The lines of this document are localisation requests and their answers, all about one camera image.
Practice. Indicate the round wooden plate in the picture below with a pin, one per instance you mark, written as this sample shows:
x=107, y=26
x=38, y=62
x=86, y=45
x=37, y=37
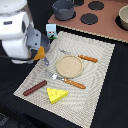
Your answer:
x=69, y=66

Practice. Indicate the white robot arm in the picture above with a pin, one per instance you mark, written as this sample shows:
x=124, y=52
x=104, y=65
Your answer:
x=13, y=7

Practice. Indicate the dark blue frying pan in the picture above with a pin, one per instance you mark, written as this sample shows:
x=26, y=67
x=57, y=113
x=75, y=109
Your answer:
x=45, y=42

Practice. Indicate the brown toy sausage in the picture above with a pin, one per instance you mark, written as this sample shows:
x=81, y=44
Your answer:
x=35, y=88

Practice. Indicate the toy knife orange handle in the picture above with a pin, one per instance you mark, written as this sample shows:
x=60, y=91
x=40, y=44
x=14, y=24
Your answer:
x=80, y=56

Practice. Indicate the orange toy bread loaf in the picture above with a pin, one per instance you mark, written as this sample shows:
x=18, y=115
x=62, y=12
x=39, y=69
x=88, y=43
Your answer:
x=40, y=54

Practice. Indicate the light blue milk carton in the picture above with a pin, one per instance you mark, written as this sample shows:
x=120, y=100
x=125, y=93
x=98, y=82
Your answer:
x=51, y=31

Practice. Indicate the beige bowl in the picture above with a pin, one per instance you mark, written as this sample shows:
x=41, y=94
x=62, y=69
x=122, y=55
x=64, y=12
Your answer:
x=123, y=14

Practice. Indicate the dark grey cooking pot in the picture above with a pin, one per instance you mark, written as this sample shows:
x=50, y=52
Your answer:
x=63, y=9

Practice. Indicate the yellow toy cheese wedge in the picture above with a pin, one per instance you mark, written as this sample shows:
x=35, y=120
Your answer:
x=56, y=94

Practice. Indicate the beige woven placemat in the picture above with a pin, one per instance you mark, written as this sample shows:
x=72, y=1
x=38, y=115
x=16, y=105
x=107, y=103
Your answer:
x=79, y=105

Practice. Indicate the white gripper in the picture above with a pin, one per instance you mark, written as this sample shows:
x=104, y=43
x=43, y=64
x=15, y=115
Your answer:
x=13, y=31

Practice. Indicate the toy fork orange handle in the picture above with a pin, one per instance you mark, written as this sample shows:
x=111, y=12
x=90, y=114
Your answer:
x=68, y=81

